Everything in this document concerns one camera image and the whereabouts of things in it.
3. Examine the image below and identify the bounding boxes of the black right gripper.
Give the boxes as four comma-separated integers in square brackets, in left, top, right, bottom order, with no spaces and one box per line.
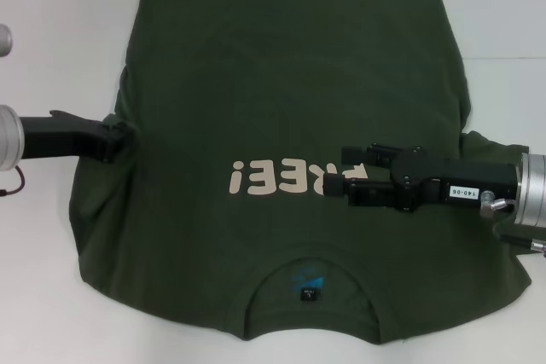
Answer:
[322,142,521,214]

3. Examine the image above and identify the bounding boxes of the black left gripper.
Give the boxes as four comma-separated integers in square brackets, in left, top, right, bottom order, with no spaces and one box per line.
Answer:
[20,110,138,164]

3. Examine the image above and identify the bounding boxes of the dark green FREE t-shirt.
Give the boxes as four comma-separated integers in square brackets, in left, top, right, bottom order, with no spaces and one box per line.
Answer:
[72,0,534,333]

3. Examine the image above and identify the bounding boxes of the left arm cable with plug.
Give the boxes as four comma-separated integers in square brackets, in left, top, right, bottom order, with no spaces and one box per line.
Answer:
[0,165,27,199]

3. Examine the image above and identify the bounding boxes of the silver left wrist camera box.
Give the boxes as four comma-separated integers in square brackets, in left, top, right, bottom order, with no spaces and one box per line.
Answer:
[0,24,15,57]

